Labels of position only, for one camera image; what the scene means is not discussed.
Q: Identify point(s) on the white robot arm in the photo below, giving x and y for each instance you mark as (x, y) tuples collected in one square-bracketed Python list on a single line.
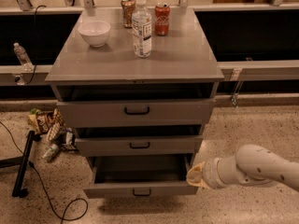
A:
[(251, 165)]

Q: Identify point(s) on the brown soda can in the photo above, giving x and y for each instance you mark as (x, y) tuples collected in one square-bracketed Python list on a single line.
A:
[(128, 6)]

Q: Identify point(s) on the red cola can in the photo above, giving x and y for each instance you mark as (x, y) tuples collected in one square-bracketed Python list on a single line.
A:
[(162, 12)]

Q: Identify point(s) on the small water bottle on ledge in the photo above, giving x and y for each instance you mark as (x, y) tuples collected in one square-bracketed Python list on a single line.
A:
[(23, 57)]

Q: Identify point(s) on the green can on floor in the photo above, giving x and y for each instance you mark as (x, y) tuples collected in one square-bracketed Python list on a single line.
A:
[(51, 152)]

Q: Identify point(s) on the grey middle drawer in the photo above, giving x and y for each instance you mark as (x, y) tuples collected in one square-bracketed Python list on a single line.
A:
[(139, 140)]

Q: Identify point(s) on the snack bag pile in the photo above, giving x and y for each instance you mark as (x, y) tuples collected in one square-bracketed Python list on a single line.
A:
[(51, 123)]

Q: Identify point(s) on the clear plastic water bottle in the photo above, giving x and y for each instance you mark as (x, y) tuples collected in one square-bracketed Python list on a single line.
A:
[(142, 29)]

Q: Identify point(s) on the yellow foam-covered gripper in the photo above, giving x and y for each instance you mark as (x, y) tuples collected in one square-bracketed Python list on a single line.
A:
[(210, 173)]

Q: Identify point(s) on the grey drawer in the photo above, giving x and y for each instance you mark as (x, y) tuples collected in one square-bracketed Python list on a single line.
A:
[(139, 140), (140, 176), (136, 105)]

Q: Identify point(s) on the grey top drawer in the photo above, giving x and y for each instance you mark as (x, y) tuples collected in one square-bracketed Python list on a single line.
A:
[(136, 105)]

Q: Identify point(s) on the grey bottom drawer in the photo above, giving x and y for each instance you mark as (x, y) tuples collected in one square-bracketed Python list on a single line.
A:
[(140, 176)]

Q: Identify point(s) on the grey drawer cabinet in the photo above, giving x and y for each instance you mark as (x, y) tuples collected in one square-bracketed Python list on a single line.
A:
[(181, 57)]

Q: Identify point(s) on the metal railing frame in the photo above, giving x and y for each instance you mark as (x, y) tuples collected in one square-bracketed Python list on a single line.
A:
[(257, 45)]

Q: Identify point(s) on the white ceramic bowl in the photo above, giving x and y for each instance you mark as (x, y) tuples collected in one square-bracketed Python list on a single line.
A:
[(95, 33)]

